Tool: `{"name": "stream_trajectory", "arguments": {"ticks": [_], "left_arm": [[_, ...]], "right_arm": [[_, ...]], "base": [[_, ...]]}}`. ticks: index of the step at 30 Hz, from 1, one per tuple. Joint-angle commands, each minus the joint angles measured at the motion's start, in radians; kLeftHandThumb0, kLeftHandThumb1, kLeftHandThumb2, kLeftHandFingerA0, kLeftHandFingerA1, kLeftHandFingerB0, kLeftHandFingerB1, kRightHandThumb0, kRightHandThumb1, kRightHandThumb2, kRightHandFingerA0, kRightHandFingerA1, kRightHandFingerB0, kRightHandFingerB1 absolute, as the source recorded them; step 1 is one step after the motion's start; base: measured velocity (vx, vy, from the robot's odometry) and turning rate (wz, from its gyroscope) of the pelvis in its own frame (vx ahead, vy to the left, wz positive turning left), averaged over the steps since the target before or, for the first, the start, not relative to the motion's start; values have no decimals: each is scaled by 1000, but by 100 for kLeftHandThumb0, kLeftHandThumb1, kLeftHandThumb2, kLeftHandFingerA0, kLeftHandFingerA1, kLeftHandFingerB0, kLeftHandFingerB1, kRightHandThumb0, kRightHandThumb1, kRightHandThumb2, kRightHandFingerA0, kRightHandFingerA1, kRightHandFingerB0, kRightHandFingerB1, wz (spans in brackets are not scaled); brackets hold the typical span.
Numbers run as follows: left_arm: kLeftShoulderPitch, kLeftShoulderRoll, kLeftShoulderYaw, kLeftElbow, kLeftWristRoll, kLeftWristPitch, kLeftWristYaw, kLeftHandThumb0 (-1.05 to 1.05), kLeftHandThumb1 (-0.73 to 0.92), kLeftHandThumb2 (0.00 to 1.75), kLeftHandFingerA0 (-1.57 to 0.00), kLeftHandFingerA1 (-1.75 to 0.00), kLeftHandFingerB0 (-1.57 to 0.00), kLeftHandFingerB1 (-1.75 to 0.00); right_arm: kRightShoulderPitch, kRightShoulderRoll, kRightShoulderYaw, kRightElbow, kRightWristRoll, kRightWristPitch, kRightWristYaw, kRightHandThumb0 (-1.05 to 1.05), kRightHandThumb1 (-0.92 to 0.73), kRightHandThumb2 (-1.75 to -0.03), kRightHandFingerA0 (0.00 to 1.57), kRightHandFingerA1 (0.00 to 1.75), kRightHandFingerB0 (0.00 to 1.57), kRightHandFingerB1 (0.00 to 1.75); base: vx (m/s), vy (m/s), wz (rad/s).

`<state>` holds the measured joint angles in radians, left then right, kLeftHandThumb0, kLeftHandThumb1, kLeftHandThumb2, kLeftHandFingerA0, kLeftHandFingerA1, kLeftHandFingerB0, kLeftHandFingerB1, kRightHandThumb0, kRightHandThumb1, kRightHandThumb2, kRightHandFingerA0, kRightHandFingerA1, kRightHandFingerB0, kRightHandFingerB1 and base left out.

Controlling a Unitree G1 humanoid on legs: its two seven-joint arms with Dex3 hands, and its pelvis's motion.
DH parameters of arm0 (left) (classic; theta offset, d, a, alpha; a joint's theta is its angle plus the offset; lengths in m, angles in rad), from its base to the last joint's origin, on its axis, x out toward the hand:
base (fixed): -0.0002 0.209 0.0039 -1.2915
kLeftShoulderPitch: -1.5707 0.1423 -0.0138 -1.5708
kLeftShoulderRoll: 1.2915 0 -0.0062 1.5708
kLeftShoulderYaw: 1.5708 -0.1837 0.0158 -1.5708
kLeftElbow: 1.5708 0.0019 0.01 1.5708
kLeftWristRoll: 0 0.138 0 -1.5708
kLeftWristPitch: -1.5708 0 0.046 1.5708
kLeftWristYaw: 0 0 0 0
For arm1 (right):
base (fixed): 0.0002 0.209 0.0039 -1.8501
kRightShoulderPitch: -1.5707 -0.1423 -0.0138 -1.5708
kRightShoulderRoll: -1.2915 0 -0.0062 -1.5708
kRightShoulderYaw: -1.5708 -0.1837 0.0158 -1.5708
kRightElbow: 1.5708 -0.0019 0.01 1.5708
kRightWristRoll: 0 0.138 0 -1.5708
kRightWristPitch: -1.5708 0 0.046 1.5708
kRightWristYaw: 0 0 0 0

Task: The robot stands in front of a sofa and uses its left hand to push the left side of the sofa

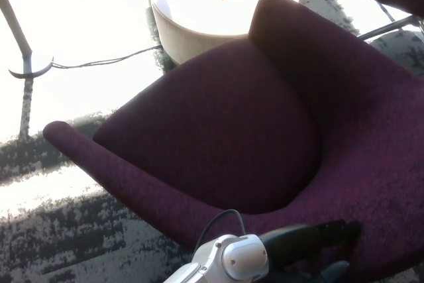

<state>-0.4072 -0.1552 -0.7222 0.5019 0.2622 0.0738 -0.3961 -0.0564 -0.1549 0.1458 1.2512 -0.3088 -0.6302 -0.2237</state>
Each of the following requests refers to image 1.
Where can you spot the round white side table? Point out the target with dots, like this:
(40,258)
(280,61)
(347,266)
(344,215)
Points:
(198,14)

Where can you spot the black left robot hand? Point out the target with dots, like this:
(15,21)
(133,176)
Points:
(291,243)

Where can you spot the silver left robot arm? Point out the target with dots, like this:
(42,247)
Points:
(232,256)

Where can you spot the metal floor stand base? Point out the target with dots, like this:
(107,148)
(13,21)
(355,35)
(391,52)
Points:
(27,61)

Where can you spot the purple fabric armchair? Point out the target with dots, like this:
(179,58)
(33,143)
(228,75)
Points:
(232,130)

